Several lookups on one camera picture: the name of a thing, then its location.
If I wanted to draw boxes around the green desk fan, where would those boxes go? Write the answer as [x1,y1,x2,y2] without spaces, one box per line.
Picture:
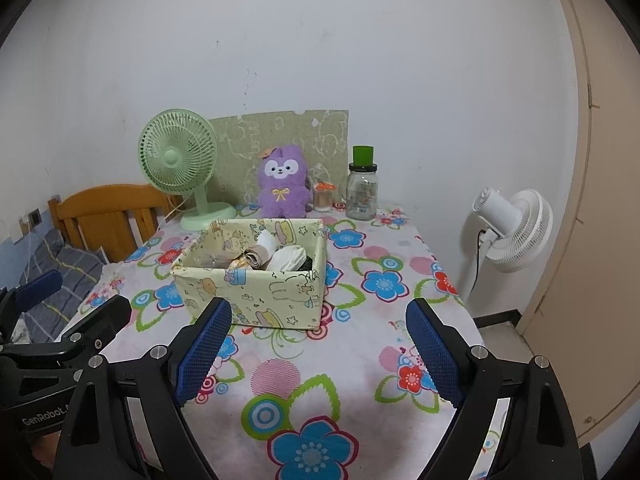
[138,109,237,231]

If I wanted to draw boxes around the glass jar with green lid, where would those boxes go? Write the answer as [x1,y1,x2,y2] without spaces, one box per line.
[346,146,379,221]

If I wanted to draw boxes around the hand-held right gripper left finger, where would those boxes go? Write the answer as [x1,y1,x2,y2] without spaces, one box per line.
[52,297,233,480]

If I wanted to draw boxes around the white desk fan cable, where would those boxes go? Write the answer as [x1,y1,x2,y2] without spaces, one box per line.
[159,195,187,228]

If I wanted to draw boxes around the cotton swab jar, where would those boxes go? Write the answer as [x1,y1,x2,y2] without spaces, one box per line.
[313,181,335,212]

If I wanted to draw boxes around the grey plaid pillow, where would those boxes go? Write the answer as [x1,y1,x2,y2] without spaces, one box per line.
[20,229,106,331]

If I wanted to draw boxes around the white and beige tube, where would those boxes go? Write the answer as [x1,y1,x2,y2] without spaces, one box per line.
[245,230,278,270]

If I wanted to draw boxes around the beige door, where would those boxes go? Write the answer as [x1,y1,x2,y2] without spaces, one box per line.
[517,0,640,446]

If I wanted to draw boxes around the white socks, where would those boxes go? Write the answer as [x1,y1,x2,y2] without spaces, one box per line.
[267,244,306,272]

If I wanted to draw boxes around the white standing fan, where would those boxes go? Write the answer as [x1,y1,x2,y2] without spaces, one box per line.
[460,187,554,311]

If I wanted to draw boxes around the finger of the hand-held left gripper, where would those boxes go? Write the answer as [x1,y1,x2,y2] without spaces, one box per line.
[0,294,132,361]
[0,269,63,333]

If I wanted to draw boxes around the person's left hand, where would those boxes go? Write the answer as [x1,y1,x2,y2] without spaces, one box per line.
[27,432,63,480]

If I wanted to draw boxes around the floral tablecloth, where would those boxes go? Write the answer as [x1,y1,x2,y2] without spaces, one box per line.
[75,202,511,480]

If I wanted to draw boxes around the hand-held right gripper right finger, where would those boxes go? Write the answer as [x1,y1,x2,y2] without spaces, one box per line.
[406,299,588,480]

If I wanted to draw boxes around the yellow cartoon fabric storage box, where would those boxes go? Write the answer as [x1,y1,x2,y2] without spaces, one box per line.
[170,217,328,332]

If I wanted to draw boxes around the green cartoon printed board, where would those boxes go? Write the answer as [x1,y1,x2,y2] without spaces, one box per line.
[209,109,349,207]

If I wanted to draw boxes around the black standing fan cable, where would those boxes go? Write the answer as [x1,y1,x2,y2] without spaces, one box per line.
[472,230,488,293]

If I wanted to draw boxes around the purple plush toy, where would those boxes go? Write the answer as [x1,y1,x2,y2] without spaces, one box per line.
[257,144,310,219]

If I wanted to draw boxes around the wooden bed headboard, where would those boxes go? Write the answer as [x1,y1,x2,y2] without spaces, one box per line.
[48,183,183,264]

